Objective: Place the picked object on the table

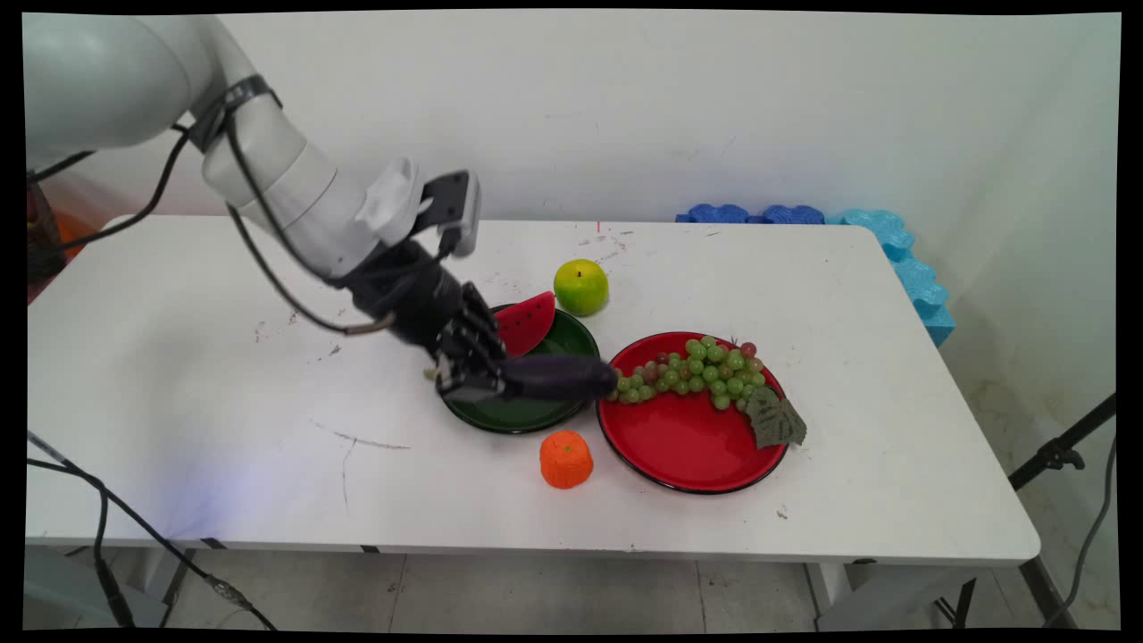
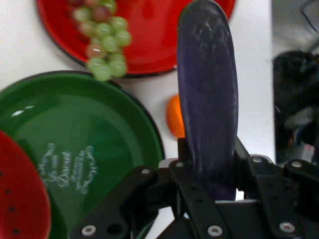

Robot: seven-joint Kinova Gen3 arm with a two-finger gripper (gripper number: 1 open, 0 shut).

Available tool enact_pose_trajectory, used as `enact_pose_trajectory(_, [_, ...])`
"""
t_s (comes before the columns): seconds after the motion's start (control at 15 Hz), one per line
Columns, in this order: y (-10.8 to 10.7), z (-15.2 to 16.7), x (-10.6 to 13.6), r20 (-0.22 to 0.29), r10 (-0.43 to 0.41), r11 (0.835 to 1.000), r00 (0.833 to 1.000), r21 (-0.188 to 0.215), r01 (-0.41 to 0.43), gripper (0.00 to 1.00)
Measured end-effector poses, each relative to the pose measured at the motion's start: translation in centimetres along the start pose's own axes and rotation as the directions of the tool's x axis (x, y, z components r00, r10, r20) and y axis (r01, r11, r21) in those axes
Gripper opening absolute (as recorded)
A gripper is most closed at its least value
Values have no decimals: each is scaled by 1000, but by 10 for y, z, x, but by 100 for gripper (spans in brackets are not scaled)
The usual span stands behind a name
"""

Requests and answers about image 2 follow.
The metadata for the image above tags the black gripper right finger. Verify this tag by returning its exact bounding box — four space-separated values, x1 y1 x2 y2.
233 136 319 239

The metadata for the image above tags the red enamel plate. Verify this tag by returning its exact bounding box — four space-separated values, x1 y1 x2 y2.
36 0 236 78

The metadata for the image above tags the black cable bundle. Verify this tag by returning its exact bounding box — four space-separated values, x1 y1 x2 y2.
273 48 319 166

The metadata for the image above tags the red toy watermelon slice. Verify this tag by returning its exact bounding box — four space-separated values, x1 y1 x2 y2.
0 129 52 239

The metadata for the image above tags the green enamel plate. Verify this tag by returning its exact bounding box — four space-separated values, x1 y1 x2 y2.
0 71 166 239

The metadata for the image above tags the purple toy eggplant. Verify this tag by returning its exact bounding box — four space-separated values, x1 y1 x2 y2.
176 0 239 202

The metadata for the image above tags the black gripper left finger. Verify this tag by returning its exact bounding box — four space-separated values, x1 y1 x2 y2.
69 137 226 239

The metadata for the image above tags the orange toy tangerine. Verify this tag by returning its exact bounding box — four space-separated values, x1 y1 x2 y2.
166 94 185 139

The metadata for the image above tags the thin blue cable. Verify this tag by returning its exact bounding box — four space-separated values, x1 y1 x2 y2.
300 0 319 33

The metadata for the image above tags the green and red grape bunch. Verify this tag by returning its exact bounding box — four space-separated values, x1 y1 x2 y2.
67 0 132 82

